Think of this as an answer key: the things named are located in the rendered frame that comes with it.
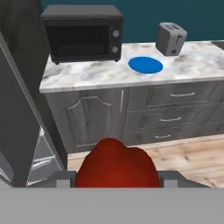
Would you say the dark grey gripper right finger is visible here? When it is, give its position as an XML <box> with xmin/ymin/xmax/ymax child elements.
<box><xmin>157</xmin><ymin>171</ymin><xmax>210</xmax><ymax>188</ymax></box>

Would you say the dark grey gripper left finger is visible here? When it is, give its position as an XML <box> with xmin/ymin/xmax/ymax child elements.
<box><xmin>37</xmin><ymin>171</ymin><xmax>78</xmax><ymax>188</ymax></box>

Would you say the red bell pepper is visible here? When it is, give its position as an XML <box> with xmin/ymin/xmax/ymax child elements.
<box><xmin>74</xmin><ymin>137</ymin><xmax>161</xmax><ymax>188</ymax></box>

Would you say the grey fridge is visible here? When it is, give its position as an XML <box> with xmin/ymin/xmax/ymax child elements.
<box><xmin>0</xmin><ymin>0</ymin><xmax>68</xmax><ymax>187</ymax></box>

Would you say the grey fridge door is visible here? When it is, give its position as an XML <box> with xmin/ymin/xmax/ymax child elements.
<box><xmin>0</xmin><ymin>31</ymin><xmax>41</xmax><ymax>187</ymax></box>

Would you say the blue plate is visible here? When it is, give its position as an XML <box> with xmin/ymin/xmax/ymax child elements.
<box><xmin>127</xmin><ymin>56</ymin><xmax>165</xmax><ymax>75</ymax></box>

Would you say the grey drawer front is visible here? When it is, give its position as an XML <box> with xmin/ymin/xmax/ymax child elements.
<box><xmin>122</xmin><ymin>122</ymin><xmax>224</xmax><ymax>147</ymax></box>
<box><xmin>124</xmin><ymin>102</ymin><xmax>224</xmax><ymax>134</ymax></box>
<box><xmin>127</xmin><ymin>81</ymin><xmax>224</xmax><ymax>112</ymax></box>

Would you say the grey cupboard door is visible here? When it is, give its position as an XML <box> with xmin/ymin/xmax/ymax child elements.
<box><xmin>45</xmin><ymin>87</ymin><xmax>130</xmax><ymax>154</ymax></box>

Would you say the grey toaster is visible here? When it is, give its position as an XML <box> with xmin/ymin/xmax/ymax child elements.
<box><xmin>155</xmin><ymin>22</ymin><xmax>188</xmax><ymax>57</ymax></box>

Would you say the black microwave oven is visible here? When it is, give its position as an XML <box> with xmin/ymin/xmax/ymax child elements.
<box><xmin>40</xmin><ymin>4</ymin><xmax>124</xmax><ymax>66</ymax></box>

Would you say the silver cupboard door handle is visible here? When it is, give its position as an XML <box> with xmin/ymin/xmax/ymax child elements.
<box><xmin>119</xmin><ymin>89</ymin><xmax>125</xmax><ymax>114</ymax></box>

